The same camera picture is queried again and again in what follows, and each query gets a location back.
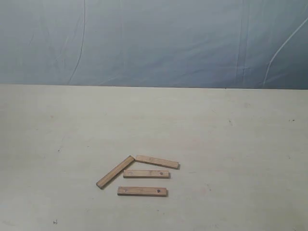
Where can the diagonal wooden stick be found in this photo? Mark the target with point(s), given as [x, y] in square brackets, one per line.
[104, 181]

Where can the grey-blue backdrop cloth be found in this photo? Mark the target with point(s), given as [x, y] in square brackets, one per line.
[259, 44]

